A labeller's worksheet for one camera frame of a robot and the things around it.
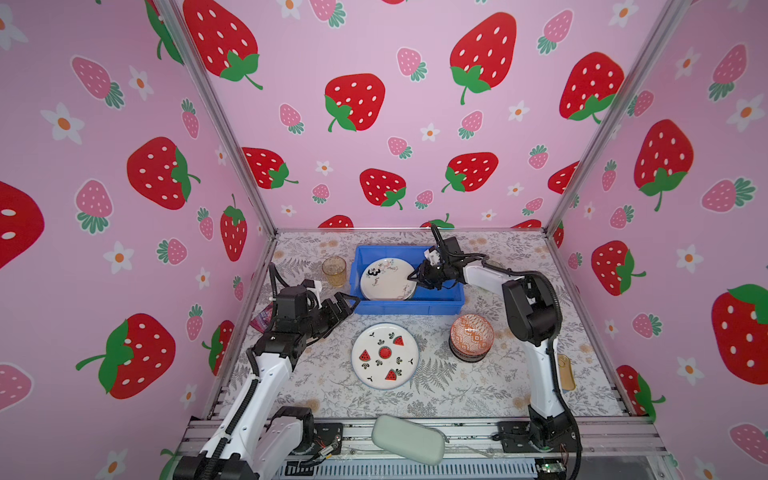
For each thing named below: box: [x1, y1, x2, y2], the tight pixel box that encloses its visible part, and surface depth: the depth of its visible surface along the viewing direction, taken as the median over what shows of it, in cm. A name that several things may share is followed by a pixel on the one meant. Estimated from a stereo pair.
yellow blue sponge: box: [558, 354, 576, 394], surface depth 83 cm
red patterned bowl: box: [450, 314, 495, 356], surface depth 85 cm
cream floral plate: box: [360, 258, 418, 301], surface depth 106 cm
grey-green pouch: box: [372, 415, 450, 465], surface depth 74 cm
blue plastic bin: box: [350, 245, 465, 314], surface depth 100 cm
